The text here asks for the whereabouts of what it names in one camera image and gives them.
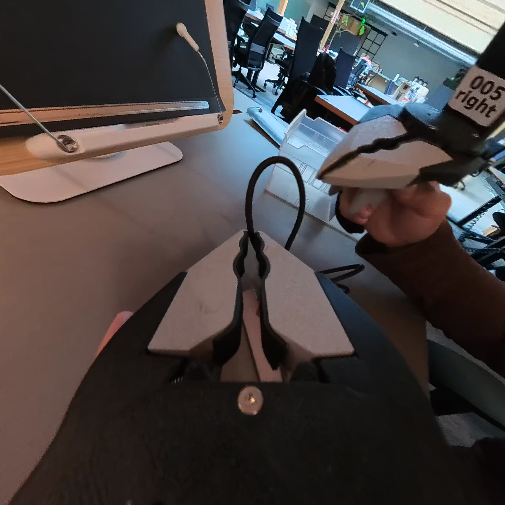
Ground white board stand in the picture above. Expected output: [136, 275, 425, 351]
[0, 114, 225, 204]

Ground plain steel wire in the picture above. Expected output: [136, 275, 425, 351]
[0, 83, 77, 153]

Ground person's right hand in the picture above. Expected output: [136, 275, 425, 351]
[356, 183, 453, 248]

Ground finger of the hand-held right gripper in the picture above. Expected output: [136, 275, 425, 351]
[320, 137, 454, 195]
[317, 114, 410, 177]

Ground clear plastic box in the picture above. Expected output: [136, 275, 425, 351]
[265, 110, 350, 221]

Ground person's left hand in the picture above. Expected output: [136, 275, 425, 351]
[97, 311, 133, 356]

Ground person's right forearm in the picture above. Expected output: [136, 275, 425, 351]
[354, 221, 505, 369]

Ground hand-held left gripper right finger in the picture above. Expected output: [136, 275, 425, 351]
[254, 231, 355, 371]

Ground black board wooden frame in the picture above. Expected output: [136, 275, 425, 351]
[0, 0, 234, 176]

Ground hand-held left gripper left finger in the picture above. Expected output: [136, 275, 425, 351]
[147, 230, 250, 365]

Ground white-tipped steel wire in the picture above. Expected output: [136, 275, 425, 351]
[175, 22, 225, 124]

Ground brown office desk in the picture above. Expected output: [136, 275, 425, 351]
[315, 94, 373, 126]

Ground group of black office chairs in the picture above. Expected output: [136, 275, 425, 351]
[223, 0, 371, 123]

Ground black usb-c cable grey plugs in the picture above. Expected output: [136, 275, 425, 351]
[245, 156, 365, 294]

